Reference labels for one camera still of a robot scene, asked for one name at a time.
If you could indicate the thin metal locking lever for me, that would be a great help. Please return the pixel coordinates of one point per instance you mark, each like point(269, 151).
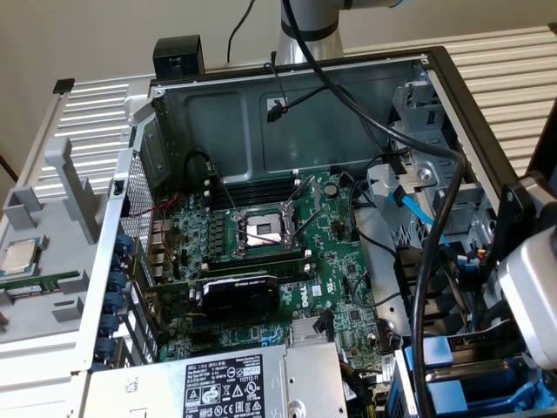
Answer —
point(226, 194)
point(265, 237)

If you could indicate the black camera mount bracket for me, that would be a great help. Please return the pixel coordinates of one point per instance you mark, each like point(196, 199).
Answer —
point(515, 217)

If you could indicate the silver optical drive cage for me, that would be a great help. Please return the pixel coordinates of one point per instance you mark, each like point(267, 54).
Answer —
point(418, 104)

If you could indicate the open PC case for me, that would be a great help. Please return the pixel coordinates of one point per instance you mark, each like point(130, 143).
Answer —
point(217, 130)

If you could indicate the dark brown board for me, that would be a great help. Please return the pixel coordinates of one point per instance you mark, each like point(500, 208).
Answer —
point(546, 139)

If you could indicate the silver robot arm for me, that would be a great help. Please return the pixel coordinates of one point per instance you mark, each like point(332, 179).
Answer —
point(291, 52)

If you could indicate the black ribbed plastic bracket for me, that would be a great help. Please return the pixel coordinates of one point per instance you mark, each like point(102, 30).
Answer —
point(444, 300)

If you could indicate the grey power supply unit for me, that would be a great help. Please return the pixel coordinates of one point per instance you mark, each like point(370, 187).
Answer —
point(304, 379)

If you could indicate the empty blue disk carrier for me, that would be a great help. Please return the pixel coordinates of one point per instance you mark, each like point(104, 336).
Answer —
point(448, 394)

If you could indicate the black plastic block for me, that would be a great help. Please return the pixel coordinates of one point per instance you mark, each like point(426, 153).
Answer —
point(178, 56)

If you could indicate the light grey latch bracket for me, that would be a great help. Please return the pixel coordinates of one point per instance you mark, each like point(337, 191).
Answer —
point(378, 180)

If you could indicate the black graphics card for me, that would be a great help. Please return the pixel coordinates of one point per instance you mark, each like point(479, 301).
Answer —
point(243, 300)

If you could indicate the green RAM stick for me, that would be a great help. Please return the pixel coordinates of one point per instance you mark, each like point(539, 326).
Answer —
point(39, 283)
point(235, 266)

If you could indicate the grey metal disk bay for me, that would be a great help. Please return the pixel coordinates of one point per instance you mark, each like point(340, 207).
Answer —
point(402, 383)

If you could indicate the silver chipset heatsink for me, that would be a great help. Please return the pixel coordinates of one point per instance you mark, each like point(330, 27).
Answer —
point(302, 333)

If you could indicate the CPU socket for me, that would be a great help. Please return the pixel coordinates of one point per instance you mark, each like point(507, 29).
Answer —
point(261, 224)

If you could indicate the metal socket cover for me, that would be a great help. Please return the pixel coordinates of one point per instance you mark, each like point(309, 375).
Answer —
point(317, 193)

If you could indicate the green motherboard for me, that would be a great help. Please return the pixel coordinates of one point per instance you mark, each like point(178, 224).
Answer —
point(330, 261)

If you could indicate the round coin battery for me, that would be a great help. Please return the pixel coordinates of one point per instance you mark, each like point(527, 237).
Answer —
point(331, 189)

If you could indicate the silver CPU chip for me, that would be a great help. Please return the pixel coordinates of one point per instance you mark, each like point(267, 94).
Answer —
point(17, 257)

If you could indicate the hard disk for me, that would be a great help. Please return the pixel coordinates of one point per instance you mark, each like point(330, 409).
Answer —
point(478, 372)

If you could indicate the grey parts rack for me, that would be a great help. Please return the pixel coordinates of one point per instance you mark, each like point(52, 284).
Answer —
point(61, 257)

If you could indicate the blue slot latch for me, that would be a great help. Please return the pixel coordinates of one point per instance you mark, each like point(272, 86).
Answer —
point(116, 262)
point(117, 281)
point(114, 302)
point(124, 242)
point(105, 347)
point(109, 325)

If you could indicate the black RAM slot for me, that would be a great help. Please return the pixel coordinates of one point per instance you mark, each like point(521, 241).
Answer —
point(274, 182)
point(274, 193)
point(274, 188)
point(274, 199)
point(261, 257)

